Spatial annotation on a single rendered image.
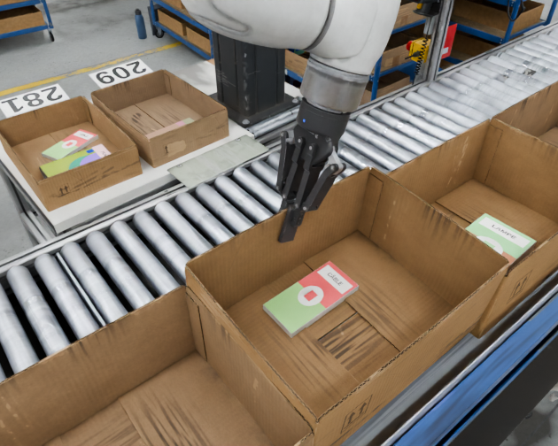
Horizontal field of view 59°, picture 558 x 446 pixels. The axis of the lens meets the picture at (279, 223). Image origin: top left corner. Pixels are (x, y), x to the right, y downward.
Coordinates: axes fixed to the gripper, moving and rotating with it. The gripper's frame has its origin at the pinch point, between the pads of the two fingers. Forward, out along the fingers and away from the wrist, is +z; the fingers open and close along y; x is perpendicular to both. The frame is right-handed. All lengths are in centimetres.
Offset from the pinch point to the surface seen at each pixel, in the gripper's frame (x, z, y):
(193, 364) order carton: 14.8, 24.1, -2.5
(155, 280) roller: 2.1, 35.0, 31.1
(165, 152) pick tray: -20, 22, 70
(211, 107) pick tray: -41, 12, 81
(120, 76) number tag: -24, 14, 112
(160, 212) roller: -10, 31, 52
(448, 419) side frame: -6.8, 13.9, -35.1
